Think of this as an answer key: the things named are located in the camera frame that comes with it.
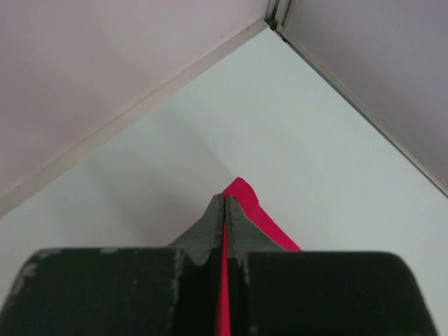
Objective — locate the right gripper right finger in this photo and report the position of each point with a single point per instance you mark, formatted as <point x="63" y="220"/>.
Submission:
<point x="273" y="291"/>

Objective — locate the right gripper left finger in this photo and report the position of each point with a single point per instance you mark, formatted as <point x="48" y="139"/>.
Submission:
<point x="171" y="290"/>

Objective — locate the magenta t shirt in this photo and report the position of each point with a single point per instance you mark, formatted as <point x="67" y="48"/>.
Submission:
<point x="248" y="200"/>

